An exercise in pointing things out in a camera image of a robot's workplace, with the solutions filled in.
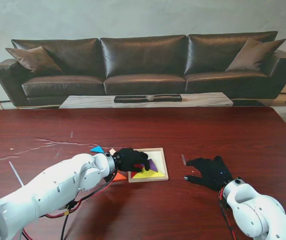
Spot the purple medium tangram triangle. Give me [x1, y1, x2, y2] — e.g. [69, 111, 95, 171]
[146, 159, 157, 172]

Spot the yellow large tangram triangle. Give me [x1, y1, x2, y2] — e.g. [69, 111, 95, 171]
[132, 169, 165, 180]

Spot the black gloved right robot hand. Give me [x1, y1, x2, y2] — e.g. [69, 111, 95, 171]
[184, 155, 234, 193]

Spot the thin white strip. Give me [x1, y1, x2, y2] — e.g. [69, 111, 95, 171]
[8, 161, 25, 187]

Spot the brown sofa cushion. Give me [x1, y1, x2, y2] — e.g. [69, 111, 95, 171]
[225, 37, 286, 73]
[5, 46, 63, 76]

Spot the red black arm cable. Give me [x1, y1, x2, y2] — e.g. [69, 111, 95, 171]
[219, 187, 241, 240]
[21, 172, 118, 240]

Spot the red black right arm cable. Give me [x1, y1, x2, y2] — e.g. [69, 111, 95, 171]
[219, 187, 241, 240]

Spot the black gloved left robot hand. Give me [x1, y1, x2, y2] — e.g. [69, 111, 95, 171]
[114, 147, 151, 174]

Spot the wooden square puzzle tray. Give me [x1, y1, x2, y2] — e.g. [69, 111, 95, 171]
[127, 147, 169, 184]

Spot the long black decorative tray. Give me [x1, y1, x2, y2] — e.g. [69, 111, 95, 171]
[114, 94, 183, 104]

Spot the marble coffee table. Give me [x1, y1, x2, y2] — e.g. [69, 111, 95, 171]
[58, 92, 234, 109]

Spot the red black left arm cable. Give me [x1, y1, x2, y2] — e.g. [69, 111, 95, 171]
[21, 172, 118, 240]

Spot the dark brown leather sofa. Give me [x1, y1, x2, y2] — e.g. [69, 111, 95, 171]
[0, 30, 286, 109]

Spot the orange tangram parallelogram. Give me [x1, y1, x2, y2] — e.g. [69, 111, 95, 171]
[112, 173, 128, 183]

